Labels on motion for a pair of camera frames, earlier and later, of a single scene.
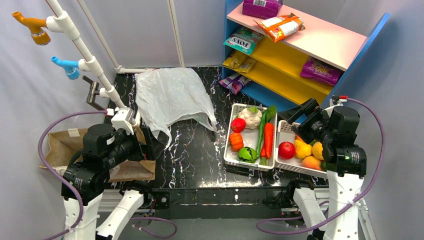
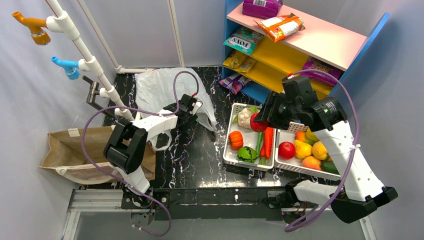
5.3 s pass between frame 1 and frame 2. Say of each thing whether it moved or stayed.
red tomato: moved
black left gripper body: moved
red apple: stayed
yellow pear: stayed
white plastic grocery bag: stayed
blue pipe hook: stayed
